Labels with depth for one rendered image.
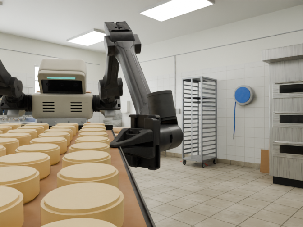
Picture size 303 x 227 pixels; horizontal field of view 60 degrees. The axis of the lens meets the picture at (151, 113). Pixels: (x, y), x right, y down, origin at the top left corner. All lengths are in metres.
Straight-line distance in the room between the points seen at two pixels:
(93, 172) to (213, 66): 5.91
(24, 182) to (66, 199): 0.06
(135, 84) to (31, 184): 0.53
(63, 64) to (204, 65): 5.13
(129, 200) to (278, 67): 4.26
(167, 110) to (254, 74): 5.12
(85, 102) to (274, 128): 3.49
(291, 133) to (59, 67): 3.61
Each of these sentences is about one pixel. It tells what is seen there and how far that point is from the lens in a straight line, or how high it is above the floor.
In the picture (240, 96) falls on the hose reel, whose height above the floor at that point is 1.42.
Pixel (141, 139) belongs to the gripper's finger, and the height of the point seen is 1.01.
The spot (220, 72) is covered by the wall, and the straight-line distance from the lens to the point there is 5.99.
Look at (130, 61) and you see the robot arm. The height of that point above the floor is 1.20.
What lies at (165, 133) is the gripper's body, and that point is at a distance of 0.52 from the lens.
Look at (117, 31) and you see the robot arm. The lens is 0.90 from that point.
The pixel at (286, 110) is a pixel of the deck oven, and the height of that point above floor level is 1.12.
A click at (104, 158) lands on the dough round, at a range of 0.28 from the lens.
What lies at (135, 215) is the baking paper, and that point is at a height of 0.98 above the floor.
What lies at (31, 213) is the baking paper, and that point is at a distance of 0.21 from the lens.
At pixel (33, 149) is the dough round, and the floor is 1.01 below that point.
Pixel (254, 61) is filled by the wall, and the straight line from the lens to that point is 5.68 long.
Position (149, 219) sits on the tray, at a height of 0.98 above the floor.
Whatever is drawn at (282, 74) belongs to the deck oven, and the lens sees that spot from 4.39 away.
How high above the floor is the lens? 1.05
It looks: level
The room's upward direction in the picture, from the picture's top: straight up
